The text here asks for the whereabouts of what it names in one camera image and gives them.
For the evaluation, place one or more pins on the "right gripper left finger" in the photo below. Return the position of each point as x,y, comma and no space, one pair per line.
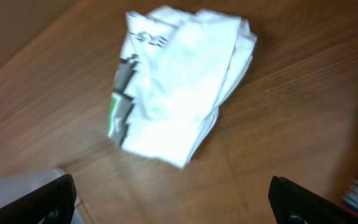
51,203

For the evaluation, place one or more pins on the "white printed t-shirt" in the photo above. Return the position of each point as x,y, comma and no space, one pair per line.
176,69

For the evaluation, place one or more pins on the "clear plastic storage container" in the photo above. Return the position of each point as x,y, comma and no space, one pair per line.
14,188

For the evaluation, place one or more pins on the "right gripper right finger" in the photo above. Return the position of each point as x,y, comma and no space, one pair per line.
291,203

